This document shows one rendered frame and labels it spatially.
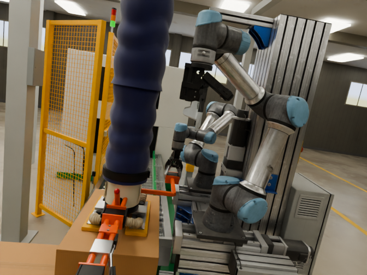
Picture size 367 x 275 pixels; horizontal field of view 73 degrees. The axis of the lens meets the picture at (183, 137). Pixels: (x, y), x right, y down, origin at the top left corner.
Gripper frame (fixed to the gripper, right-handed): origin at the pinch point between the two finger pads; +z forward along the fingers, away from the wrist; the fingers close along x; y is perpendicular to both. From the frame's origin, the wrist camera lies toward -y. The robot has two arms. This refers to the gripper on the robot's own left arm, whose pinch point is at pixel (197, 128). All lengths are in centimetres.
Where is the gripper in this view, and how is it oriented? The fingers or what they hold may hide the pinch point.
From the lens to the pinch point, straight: 81.2
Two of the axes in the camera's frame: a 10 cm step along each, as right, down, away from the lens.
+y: -9.9, -1.6, 0.1
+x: -0.4, 1.7, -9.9
